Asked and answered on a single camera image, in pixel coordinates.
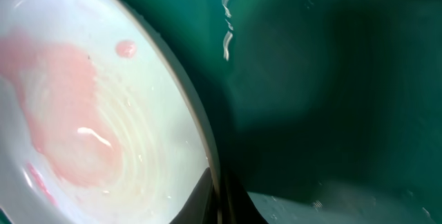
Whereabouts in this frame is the teal serving tray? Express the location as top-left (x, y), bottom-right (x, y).
top-left (123, 0), bottom-right (441, 223)

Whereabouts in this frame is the light blue plate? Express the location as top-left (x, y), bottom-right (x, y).
top-left (1, 0), bottom-right (222, 224)

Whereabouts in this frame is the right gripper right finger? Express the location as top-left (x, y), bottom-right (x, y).
top-left (220, 170), bottom-right (267, 224)

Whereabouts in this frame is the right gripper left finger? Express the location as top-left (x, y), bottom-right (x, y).
top-left (170, 168), bottom-right (218, 224)

